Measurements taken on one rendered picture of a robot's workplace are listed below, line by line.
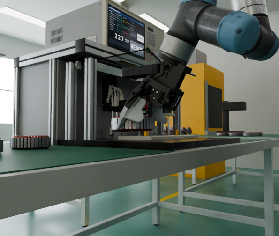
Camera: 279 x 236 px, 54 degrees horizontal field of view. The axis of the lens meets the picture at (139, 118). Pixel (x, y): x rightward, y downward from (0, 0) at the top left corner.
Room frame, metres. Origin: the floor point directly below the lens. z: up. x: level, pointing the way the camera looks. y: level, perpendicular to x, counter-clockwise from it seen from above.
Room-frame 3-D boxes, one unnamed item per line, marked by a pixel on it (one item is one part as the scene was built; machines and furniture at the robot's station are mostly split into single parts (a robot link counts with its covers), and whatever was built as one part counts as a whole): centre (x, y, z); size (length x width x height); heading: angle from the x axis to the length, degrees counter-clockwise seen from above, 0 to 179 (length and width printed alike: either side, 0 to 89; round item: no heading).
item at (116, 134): (1.11, 0.09, 0.80); 0.07 x 0.05 x 0.06; 144
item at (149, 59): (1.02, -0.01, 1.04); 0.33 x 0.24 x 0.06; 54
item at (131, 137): (1.02, -0.03, 0.78); 0.15 x 0.15 x 0.01; 54
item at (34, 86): (1.09, 0.42, 0.91); 0.28 x 0.03 x 0.32; 54
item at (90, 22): (1.32, 0.16, 1.22); 0.44 x 0.39 x 0.20; 144
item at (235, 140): (1.13, -0.08, 0.76); 0.64 x 0.47 x 0.02; 144
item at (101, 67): (1.18, -0.02, 1.03); 0.62 x 0.01 x 0.03; 144
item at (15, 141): (0.80, 0.32, 0.77); 0.11 x 0.11 x 0.04
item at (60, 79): (1.27, 0.11, 0.92); 0.66 x 0.01 x 0.30; 144
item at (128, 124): (0.71, 0.02, 0.82); 0.11 x 0.11 x 0.04
